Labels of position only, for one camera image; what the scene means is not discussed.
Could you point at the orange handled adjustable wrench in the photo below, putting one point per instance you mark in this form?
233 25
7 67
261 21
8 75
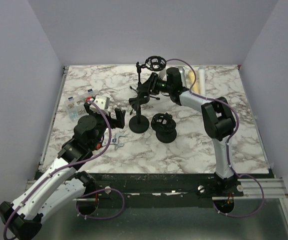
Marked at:
115 141

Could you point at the black tripod shock mount stand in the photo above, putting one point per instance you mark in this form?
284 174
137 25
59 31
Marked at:
155 64

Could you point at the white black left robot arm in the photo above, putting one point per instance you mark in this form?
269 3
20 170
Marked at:
62 181

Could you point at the aluminium extrusion rail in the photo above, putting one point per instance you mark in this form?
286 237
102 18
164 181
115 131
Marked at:
247 189

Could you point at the black round-base clip stand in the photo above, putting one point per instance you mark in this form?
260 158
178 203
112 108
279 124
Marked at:
139 123

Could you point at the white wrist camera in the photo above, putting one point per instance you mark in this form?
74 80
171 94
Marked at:
102 102
162 73

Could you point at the white microphone silver mesh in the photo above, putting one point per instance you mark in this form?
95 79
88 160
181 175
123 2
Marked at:
201 74

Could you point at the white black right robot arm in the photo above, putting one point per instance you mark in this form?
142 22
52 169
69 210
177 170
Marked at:
219 122

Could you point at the beige microphone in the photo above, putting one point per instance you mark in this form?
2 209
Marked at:
194 83

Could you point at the black front mounting rail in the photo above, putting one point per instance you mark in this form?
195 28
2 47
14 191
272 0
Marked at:
142 191

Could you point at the black shock mount round stand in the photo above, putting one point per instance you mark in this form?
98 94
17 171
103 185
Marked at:
164 127

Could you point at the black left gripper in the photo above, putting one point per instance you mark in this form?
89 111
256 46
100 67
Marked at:
119 122

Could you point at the silver grey microphone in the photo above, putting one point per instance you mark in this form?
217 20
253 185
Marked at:
182 74

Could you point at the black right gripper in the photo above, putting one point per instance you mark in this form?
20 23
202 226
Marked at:
149 85

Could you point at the clear plastic screw box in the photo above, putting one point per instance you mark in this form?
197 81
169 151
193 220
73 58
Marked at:
75 105

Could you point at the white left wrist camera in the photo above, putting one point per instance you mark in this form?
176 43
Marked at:
102 102

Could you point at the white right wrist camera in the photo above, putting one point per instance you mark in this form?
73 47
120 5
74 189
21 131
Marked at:
162 73

